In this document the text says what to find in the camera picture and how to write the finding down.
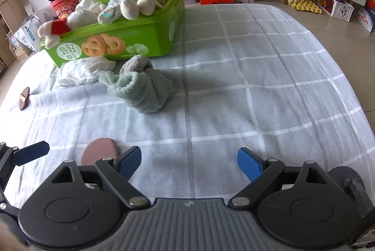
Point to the yellow egg tray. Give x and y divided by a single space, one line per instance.
303 3

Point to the white paper bag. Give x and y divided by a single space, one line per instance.
29 32

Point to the pink powder puff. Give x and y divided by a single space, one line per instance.
98 149

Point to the green plastic box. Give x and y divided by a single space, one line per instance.
140 34

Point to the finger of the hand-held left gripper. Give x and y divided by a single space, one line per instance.
32 152

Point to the grey knitted sock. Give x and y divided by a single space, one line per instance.
143 88

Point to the red and white carton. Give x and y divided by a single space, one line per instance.
337 7

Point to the brown powder puff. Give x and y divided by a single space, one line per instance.
24 98

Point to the grey checked blanket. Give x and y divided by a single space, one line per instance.
249 78

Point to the rabbit doll with floral dress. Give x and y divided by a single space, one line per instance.
129 7

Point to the white cloth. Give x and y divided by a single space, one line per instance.
85 70

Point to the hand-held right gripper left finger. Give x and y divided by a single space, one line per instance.
129 162

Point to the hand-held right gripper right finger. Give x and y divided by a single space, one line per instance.
249 164

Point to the wooden bookshelf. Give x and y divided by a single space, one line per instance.
11 19

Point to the white and red plush toy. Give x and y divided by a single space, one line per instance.
82 16

